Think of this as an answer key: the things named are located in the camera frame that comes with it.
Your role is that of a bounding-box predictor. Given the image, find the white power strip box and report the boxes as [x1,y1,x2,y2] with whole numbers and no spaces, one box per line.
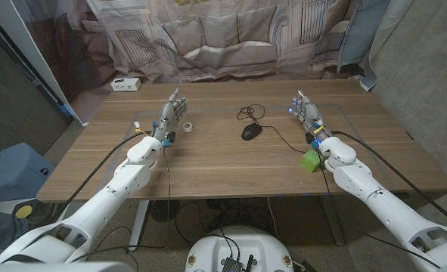
[110,77,142,92]

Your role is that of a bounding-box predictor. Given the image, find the person leg with dark shoe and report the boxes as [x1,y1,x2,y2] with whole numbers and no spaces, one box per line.
[0,202,57,252]

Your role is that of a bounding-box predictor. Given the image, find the black mouse cable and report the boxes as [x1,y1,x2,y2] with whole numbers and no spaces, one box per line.
[236,104,307,154]

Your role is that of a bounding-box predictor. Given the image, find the blue plastic bin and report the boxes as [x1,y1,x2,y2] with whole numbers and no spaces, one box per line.
[0,142,56,211]

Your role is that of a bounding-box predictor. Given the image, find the white partition frame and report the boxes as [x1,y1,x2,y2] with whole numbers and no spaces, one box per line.
[0,0,90,127]

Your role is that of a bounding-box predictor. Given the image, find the green block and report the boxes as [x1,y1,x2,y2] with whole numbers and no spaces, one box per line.
[299,148,322,174]

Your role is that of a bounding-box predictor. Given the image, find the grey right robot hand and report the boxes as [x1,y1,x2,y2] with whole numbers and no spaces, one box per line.
[287,89,329,147]

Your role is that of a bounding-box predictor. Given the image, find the black computer mouse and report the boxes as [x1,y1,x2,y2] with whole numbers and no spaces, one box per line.
[241,122,263,141]

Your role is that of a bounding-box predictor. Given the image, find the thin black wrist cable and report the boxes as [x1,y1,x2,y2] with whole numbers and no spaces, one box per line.
[318,158,442,270]
[70,146,172,264]

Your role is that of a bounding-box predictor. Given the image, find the white table leg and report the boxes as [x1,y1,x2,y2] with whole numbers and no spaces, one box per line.
[128,199,151,252]

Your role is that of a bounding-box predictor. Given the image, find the tangled black floor cables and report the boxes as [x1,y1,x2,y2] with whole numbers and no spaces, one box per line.
[173,198,277,246]

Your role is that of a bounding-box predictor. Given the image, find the black electronics module with antenna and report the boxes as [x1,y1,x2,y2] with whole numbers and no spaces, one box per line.
[221,255,254,272]

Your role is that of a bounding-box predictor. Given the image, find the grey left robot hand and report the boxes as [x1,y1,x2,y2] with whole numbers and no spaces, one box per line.
[151,88,189,147]

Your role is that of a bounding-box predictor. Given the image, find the round black fan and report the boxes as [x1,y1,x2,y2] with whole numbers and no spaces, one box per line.
[150,199,181,223]

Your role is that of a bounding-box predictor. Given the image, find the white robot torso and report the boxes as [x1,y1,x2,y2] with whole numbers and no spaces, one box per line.
[185,225,295,272]

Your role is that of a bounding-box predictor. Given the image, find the white pad with yellow footprints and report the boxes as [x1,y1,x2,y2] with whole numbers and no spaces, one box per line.
[0,198,39,220]

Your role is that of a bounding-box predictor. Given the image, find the thin black left wrist cable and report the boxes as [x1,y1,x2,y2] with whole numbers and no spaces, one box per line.
[70,146,172,264]

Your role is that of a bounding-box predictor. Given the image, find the grey table leg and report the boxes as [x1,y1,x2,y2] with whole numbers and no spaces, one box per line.
[319,195,345,246]

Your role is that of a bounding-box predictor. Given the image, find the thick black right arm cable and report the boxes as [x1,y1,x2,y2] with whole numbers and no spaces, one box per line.
[331,130,447,231]

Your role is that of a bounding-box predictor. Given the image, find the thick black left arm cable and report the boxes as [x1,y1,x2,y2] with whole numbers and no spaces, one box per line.
[52,130,152,224]

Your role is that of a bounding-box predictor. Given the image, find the printed sofa room backdrop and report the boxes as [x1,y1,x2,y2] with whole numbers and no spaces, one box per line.
[11,0,393,125]

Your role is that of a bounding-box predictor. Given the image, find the grey marking tape outline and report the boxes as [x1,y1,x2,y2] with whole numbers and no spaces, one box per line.
[94,104,398,197]

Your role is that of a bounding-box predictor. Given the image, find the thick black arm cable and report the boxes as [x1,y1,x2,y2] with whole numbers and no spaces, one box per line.
[52,130,152,224]
[331,130,447,231]

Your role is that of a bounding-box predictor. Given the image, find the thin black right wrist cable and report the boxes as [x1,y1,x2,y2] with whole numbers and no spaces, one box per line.
[318,158,442,270]

